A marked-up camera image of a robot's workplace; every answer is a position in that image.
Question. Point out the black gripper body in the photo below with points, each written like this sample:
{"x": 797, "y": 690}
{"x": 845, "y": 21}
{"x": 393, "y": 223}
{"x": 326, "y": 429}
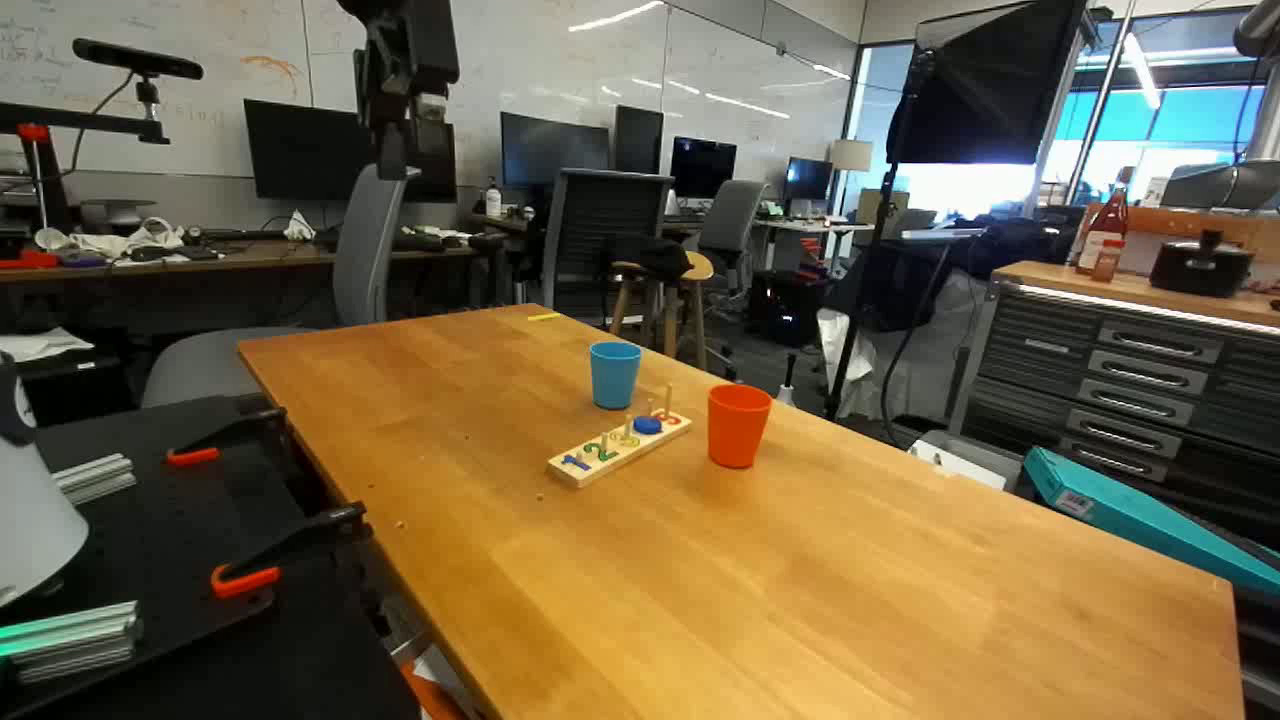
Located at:
{"x": 406, "y": 42}

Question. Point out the black light stand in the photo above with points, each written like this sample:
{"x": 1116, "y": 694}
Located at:
{"x": 860, "y": 295}

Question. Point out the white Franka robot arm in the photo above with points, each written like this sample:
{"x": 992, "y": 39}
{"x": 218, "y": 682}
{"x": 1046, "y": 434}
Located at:
{"x": 27, "y": 514}

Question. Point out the grey drawer cabinet wooden top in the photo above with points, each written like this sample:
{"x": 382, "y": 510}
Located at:
{"x": 1132, "y": 382}

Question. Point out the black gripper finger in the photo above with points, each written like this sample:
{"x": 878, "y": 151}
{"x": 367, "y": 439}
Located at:
{"x": 367, "y": 84}
{"x": 393, "y": 144}

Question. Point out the black softbox light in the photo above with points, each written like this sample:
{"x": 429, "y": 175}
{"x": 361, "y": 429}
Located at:
{"x": 981, "y": 84}

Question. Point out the large black computer monitor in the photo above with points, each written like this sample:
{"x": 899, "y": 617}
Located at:
{"x": 305, "y": 151}

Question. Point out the grey storage box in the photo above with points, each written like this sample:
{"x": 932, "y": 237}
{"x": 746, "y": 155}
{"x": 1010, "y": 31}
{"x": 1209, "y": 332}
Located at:
{"x": 960, "y": 458}

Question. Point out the wide black computer monitor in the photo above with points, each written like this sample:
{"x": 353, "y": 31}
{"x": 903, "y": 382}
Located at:
{"x": 555, "y": 144}

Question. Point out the wooden stool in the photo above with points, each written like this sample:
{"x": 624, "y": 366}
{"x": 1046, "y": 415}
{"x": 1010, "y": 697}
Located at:
{"x": 663, "y": 295}

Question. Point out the small black computer monitor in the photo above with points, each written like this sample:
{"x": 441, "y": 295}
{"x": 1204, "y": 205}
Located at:
{"x": 700, "y": 165}

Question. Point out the aluminium extrusion bar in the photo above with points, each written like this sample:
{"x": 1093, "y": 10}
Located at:
{"x": 67, "y": 637}

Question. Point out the blue plastic cup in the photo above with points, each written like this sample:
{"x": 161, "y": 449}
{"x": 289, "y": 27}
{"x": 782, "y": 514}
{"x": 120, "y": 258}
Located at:
{"x": 612, "y": 377}

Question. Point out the wooden number puzzle board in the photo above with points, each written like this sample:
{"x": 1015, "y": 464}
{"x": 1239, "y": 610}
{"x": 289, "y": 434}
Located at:
{"x": 600, "y": 455}

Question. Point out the black stereo camera on stand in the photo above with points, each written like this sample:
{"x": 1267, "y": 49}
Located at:
{"x": 133, "y": 62}

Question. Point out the orange plastic cup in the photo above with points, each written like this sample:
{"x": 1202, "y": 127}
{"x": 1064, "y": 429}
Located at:
{"x": 738, "y": 429}

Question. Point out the teal case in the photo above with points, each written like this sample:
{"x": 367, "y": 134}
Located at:
{"x": 1147, "y": 514}

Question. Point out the black device on cabinet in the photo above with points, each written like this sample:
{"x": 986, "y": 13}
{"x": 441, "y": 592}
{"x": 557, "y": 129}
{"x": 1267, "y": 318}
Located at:
{"x": 1202, "y": 267}

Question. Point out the black mounting plate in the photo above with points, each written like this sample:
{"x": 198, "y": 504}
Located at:
{"x": 161, "y": 563}

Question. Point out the blue round puzzle piece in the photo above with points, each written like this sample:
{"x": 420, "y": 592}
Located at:
{"x": 646, "y": 427}

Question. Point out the red bottle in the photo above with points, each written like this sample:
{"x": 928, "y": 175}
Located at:
{"x": 1106, "y": 229}

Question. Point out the grey office chair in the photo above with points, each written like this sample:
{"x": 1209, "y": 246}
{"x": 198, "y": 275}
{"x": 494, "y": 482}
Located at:
{"x": 361, "y": 261}

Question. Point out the yellow tape strip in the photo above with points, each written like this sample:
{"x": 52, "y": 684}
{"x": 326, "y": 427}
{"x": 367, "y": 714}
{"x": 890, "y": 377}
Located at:
{"x": 540, "y": 318}

